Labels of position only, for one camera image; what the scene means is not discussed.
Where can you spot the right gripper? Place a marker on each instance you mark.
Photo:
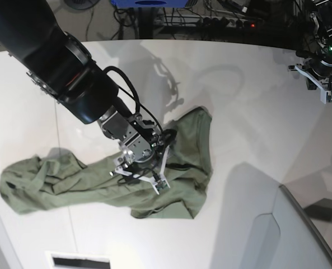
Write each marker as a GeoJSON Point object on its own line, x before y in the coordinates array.
{"type": "Point", "coordinates": [142, 147]}

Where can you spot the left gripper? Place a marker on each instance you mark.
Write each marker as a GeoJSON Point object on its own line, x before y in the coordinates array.
{"type": "Point", "coordinates": [320, 63]}

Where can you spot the green t-shirt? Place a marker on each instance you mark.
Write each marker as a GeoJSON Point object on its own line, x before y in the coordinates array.
{"type": "Point", "coordinates": [37, 184]}

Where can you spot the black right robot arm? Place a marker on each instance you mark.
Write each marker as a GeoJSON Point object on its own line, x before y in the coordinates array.
{"type": "Point", "coordinates": [64, 69]}

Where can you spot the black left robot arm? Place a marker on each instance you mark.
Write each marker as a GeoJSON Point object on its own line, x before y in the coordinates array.
{"type": "Point", "coordinates": [319, 16]}

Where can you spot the black power strip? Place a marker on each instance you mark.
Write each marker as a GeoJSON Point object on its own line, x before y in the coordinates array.
{"type": "Point", "coordinates": [228, 22]}

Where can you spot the blue bin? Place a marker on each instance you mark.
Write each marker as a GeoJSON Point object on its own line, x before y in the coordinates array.
{"type": "Point", "coordinates": [149, 3]}

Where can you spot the white label plate with slot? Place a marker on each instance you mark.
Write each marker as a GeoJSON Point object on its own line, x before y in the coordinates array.
{"type": "Point", "coordinates": [77, 261]}

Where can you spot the grey monitor edge panel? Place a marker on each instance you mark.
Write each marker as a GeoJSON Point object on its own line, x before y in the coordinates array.
{"type": "Point", "coordinates": [311, 228]}

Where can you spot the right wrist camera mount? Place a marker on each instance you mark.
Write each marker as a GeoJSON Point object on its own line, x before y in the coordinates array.
{"type": "Point", "coordinates": [152, 172]}

